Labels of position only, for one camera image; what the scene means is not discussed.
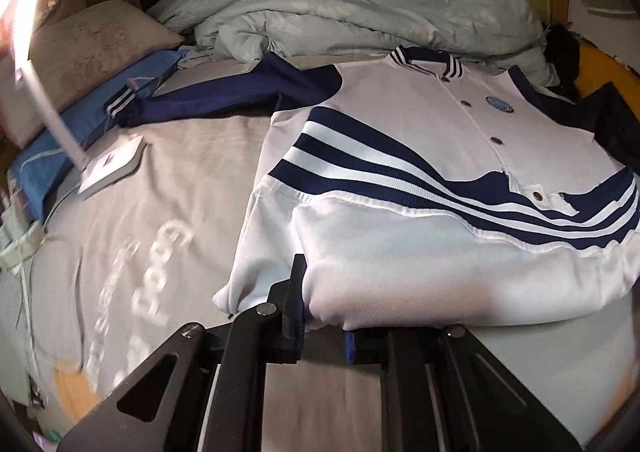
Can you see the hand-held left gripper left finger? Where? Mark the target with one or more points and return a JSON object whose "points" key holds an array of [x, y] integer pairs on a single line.
{"points": [[298, 327]]}

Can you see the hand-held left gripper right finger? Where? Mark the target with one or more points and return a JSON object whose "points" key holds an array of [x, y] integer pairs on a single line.
{"points": [[349, 348]]}

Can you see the white and navy striped jacket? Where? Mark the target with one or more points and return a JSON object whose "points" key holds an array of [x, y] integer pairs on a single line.
{"points": [[400, 242]]}

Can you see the grey printed bed sheet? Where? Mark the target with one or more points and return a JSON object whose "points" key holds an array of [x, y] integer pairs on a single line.
{"points": [[175, 192]]}

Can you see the white desk lamp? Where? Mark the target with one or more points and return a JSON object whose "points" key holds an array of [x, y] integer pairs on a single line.
{"points": [[110, 164]]}

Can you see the blue pillow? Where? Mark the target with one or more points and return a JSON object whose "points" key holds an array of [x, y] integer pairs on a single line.
{"points": [[75, 132]]}

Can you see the light grey duvet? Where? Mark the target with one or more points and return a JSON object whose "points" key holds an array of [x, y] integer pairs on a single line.
{"points": [[350, 7]]}

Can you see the black puffer jacket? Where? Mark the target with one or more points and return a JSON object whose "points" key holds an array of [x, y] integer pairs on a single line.
{"points": [[617, 127]]}

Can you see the beige pillow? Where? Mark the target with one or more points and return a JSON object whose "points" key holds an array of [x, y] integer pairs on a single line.
{"points": [[85, 52]]}

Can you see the black fuzzy hat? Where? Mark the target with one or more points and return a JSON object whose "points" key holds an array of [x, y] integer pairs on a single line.
{"points": [[560, 52]]}

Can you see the yellow cushion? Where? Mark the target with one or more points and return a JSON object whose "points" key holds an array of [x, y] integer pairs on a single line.
{"points": [[600, 67]]}

